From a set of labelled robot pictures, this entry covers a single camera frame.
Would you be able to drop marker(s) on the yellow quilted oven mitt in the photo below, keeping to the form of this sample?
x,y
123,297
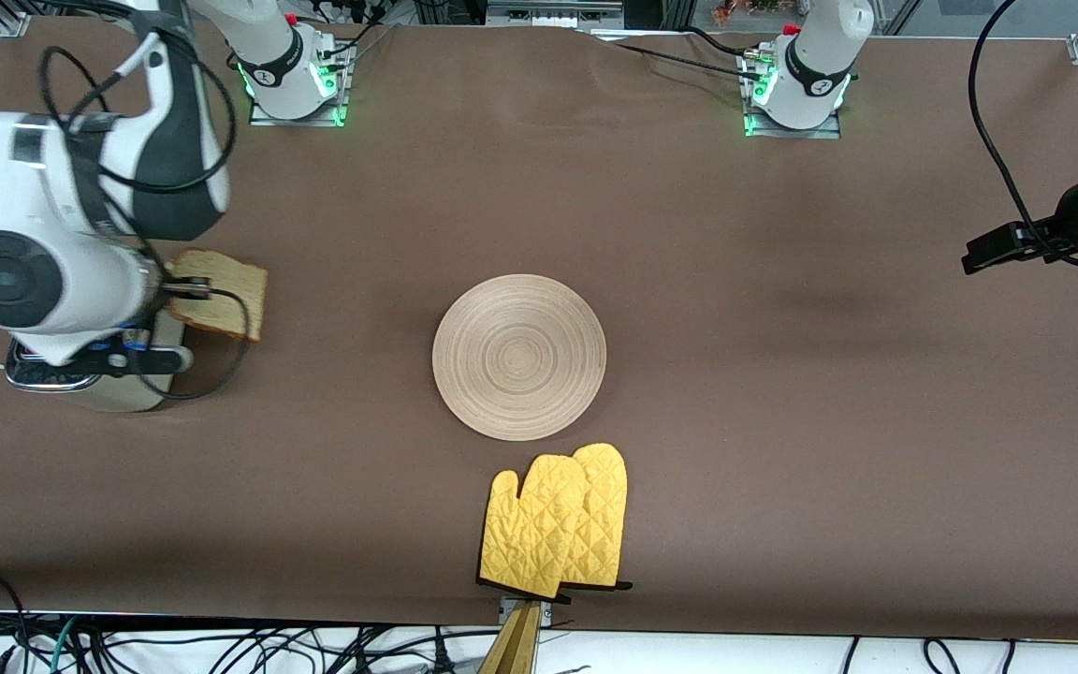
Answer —
x,y
539,524
606,505

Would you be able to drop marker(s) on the brown table mat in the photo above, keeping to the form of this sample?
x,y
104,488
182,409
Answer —
x,y
782,421

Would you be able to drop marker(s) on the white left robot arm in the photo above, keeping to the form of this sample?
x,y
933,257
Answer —
x,y
820,56

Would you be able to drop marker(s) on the white chrome two-slot toaster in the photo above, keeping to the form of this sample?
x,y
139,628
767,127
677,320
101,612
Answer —
x,y
127,393

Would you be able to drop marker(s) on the round pale wooden plate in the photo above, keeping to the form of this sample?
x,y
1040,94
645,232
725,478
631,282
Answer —
x,y
520,356

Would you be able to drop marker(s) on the small metal bracket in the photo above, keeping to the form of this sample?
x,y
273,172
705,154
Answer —
x,y
504,608

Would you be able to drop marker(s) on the wooden post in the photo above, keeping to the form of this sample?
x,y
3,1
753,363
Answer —
x,y
516,646

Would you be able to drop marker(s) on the slice of brown-crust bread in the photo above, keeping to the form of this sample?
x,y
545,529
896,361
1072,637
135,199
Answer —
x,y
230,300

